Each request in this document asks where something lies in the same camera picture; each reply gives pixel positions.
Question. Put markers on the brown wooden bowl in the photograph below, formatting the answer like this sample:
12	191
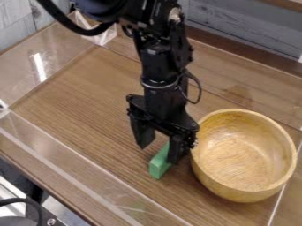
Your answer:
245	157

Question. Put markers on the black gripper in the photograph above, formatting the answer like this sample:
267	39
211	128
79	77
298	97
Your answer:
158	111

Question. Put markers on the black metal base plate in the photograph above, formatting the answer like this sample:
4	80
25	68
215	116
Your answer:
39	214

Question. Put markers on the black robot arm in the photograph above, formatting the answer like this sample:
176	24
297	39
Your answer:
155	24

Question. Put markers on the green rectangular block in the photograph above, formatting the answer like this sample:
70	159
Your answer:
158	165

